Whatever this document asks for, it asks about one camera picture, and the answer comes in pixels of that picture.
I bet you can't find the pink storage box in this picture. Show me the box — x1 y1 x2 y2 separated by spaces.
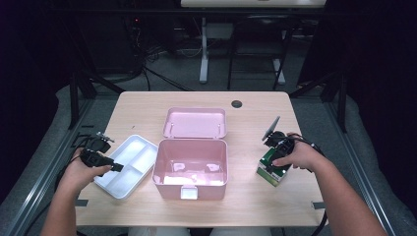
151 106 229 201

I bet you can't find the aluminium rail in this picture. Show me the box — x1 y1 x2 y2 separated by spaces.
3 97 92 236
324 97 397 236

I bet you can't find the black floor cable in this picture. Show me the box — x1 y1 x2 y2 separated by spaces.
142 65 195 92

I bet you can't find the tall white desk leg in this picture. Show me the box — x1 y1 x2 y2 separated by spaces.
199 18 209 85

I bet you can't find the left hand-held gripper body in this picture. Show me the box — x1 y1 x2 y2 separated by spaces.
80 132 116 169

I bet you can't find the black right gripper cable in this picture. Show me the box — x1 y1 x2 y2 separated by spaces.
286 132 328 236

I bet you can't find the white background desk top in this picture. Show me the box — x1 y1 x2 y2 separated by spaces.
180 0 328 9

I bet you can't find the person's left hand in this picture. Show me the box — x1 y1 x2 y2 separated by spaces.
60 148 112 195

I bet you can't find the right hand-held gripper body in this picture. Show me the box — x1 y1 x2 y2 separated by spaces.
262 116 296 160

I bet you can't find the green and white carton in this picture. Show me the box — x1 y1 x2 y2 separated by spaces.
256 147 293 188

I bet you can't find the white divided tray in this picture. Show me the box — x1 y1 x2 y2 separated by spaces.
93 134 159 201

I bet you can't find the black metal stand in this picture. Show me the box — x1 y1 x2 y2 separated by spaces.
67 70 126 131
289 70 348 134

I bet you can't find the person's right hand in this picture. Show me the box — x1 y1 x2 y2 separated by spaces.
271 133 328 171

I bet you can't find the black chair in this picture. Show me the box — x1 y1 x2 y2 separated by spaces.
226 14 296 91

